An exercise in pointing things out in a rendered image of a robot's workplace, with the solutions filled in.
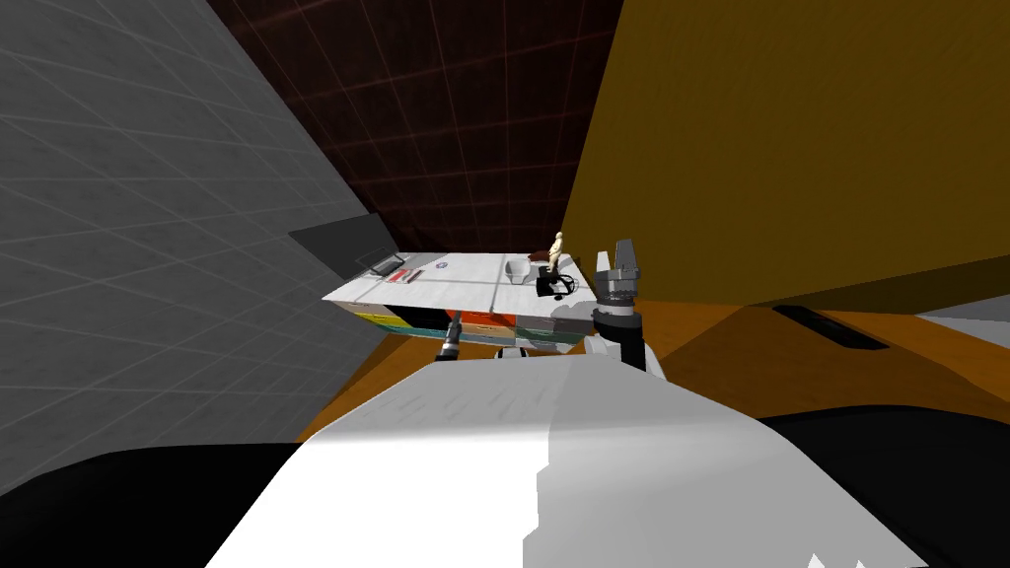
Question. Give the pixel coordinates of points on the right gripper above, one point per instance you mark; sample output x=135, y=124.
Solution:
x=617, y=285

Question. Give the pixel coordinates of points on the dark grey laptop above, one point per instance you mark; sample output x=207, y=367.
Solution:
x=347, y=243

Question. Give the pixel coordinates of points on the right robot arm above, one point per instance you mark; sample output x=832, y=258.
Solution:
x=907, y=489

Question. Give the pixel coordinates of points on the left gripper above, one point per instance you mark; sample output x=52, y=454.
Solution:
x=456, y=323

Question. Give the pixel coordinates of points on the beige figurine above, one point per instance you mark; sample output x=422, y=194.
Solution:
x=556, y=252

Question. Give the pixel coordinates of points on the red pen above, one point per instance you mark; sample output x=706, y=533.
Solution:
x=404, y=276

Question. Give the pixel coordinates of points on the white bowl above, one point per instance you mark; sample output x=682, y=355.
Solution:
x=519, y=271

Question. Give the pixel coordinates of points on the white desk with coloured drawers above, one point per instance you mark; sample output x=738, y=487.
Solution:
x=465, y=280

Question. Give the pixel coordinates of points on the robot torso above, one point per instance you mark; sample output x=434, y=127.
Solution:
x=489, y=457

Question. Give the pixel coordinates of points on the dark red flat object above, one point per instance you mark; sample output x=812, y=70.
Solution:
x=539, y=256

